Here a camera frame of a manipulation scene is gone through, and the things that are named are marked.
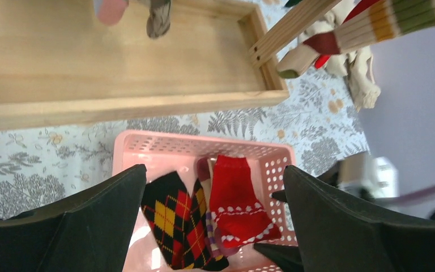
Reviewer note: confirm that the plain red sock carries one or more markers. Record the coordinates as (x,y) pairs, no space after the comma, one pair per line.
(349,24)

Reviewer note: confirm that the beige crumpled cloth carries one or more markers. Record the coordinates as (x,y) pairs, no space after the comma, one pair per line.
(355,67)

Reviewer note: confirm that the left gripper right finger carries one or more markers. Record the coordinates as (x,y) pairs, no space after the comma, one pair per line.
(337,231)

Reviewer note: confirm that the red white patterned sock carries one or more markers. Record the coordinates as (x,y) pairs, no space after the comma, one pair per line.
(239,215)

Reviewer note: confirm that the pink plastic basket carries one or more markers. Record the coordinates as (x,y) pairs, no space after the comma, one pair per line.
(162,153)

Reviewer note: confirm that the pink sock rear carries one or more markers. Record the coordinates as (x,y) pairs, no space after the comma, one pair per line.
(110,12)

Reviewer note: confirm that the black red yellow argyle sock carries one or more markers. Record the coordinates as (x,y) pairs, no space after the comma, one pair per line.
(177,220)

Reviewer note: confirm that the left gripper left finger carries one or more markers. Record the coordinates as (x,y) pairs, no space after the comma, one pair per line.
(87,231)

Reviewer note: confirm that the brown beige argyle sock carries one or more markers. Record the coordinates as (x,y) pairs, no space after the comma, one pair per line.
(158,22)

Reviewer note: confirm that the floral table mat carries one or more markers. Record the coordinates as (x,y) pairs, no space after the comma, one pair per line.
(41,165)

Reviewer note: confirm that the wooden hanger rack frame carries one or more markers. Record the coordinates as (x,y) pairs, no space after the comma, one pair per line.
(60,66)

